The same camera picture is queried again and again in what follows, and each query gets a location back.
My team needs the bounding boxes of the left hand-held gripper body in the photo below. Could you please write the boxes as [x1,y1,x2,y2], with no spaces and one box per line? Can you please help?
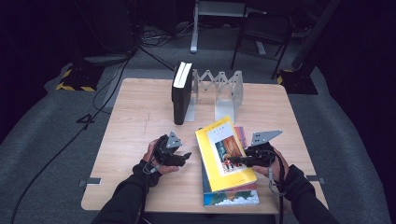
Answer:
[153,131,189,168]

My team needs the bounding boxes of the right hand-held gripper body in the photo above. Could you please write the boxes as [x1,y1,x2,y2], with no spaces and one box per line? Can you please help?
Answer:
[243,129,284,169]

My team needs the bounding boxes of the red colourful paperback book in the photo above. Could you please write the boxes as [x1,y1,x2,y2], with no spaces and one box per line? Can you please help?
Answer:
[200,125,259,199]

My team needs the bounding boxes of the yellow paperback book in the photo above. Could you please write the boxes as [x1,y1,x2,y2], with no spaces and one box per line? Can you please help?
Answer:
[194,115,258,193]

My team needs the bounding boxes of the blue paperback book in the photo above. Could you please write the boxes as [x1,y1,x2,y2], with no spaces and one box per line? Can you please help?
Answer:
[201,161,261,207]

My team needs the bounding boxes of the black hardcover book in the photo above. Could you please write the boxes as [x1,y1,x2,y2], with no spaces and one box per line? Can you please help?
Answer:
[171,61,193,126]

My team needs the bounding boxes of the extendable metal bookend rack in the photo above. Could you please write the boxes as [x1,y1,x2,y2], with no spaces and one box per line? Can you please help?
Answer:
[183,68,245,125]

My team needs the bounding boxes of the person's left hand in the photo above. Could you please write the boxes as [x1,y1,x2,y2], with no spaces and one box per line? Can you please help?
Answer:
[142,138,181,175]

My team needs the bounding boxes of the person's right hand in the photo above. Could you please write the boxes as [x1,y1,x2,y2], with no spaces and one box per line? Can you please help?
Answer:
[251,148,290,188]

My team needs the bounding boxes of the person's legs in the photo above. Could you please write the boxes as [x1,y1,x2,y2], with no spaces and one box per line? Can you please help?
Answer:
[141,213,277,224]

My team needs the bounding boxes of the black yellow striped stand base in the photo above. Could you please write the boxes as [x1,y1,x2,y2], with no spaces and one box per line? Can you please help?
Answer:
[54,63,106,93]
[276,68,319,96]

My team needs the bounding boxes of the black folding chair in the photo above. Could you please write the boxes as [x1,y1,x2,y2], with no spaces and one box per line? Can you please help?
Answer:
[230,11,294,80]

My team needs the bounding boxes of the left hand-held gripper cable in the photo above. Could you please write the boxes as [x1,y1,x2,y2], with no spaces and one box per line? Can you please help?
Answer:
[136,154,163,224]

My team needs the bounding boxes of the hand-held gripper cable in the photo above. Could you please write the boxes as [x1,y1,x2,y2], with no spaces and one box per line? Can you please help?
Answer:
[266,150,287,224]
[136,154,163,224]

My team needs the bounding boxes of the right hand-held gripper cable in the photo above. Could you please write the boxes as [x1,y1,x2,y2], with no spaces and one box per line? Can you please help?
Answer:
[266,150,287,224]

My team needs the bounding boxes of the grey table bracket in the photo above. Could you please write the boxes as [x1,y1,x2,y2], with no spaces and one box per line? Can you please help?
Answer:
[78,176,103,189]
[305,175,326,186]

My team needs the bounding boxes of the long black floor cable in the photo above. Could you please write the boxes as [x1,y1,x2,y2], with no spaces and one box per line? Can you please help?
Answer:
[8,52,135,224]

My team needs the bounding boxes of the bundle of floor cables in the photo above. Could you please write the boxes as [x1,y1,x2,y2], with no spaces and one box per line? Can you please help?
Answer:
[136,21,194,49]

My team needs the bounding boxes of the white desk frame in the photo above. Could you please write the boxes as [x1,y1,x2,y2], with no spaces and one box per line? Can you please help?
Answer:
[189,0,269,55]

